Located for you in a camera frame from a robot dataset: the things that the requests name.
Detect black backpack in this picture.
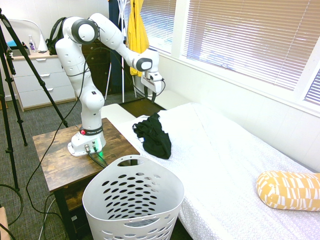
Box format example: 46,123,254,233
45,16,68,56

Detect grey storage box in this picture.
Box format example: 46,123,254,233
10,48,31,58

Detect white desk lamp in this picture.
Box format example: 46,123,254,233
13,19,49,53

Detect white coat rack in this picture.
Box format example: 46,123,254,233
104,0,139,101

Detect rustic wooden side table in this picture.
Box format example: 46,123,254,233
32,117,141,240

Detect black garment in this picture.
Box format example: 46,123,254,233
131,112,173,160

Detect green lit base cable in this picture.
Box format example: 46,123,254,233
86,147,109,169

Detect narrow white window blinds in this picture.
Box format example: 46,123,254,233
123,0,177,55

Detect yellow hanging jacket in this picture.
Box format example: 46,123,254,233
127,0,150,77

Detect long black arm cable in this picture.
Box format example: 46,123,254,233
25,47,106,240

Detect clear plastic bottle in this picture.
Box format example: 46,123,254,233
27,34,39,54

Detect cream bed mattress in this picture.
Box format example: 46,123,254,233
100,89,191,126

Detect white patterned duvet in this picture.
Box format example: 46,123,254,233
117,102,320,240

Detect yellow white patterned bolster pillow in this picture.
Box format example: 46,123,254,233
255,170,320,212

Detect white drawer dresser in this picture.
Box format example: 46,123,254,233
10,52,77,113

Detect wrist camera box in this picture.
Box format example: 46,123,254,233
140,73,155,88

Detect dark wooden cabinet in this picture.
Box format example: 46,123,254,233
80,40,127,97

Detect black camera tripod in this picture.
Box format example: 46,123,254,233
0,7,69,192

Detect white perforated laundry basket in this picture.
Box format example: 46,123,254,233
82,154,186,240

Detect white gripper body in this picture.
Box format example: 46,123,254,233
146,71,164,94

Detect navy hanging garment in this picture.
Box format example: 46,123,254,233
108,0,124,94

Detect large white window blinds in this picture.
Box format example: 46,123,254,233
181,0,320,92

